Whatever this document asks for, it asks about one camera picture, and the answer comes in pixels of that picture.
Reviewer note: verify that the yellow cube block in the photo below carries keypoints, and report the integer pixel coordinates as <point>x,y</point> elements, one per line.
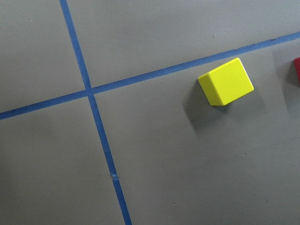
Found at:
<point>226,83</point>

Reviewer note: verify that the red cube block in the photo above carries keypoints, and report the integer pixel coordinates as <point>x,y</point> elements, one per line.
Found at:
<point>296,63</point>

